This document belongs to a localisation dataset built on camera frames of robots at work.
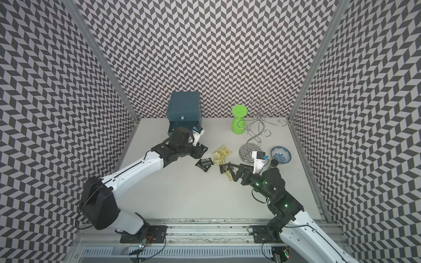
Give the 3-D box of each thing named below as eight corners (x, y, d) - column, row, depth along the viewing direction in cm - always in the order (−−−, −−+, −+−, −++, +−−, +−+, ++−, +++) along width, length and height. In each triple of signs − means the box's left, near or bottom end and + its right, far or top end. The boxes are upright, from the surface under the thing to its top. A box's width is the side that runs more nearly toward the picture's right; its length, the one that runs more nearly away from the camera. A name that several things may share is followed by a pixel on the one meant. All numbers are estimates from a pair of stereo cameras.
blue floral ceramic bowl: (272, 164, 97) (274, 159, 93) (269, 150, 103) (271, 145, 99) (289, 164, 97) (292, 159, 93) (285, 150, 103) (288, 145, 99)
